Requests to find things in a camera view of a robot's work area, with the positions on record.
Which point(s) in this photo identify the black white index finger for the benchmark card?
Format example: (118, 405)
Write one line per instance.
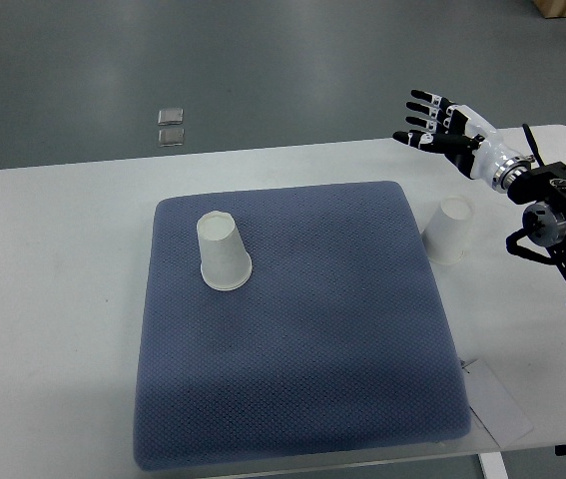
(428, 125)

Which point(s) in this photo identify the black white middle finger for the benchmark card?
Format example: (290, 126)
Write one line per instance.
(422, 114)

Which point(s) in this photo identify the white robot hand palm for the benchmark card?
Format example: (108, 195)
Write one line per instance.
(492, 161)

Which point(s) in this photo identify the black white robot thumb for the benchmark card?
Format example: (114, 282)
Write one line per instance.
(437, 143)

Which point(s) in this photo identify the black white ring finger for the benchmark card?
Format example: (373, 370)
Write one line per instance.
(430, 103)

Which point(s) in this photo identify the white paper cup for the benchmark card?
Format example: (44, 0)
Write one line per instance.
(225, 262)
(445, 236)

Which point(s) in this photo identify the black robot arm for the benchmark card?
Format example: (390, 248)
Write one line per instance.
(542, 192)

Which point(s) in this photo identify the blue textured cushion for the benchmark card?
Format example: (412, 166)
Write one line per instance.
(338, 340)

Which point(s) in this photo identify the white paper cup on cushion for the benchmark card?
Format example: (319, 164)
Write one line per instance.
(225, 262)

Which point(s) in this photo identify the white paper tag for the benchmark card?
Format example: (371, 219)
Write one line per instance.
(493, 405)

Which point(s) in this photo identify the upper metal floor plate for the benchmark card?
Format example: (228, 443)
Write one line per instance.
(171, 116)

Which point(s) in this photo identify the white table leg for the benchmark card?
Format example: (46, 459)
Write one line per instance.
(492, 466)

